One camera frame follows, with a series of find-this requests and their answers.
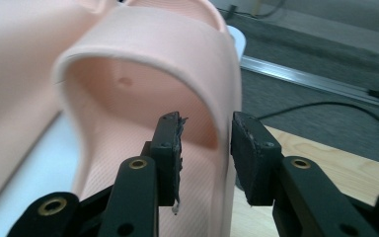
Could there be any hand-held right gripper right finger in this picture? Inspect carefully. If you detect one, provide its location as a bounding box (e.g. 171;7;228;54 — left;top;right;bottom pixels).
230;111;283;207

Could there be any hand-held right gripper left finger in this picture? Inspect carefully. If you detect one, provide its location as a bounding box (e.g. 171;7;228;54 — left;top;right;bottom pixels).
150;111;189;215

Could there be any pink slipper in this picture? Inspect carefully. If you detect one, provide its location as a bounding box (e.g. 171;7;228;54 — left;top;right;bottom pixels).
52;0;244;237
0;0;122;216

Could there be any metal floor rail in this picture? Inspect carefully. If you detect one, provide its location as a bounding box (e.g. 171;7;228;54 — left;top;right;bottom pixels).
239;54;379;114

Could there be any thin black floor cable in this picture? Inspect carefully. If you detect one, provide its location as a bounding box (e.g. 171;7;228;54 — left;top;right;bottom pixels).
219;0;288;20

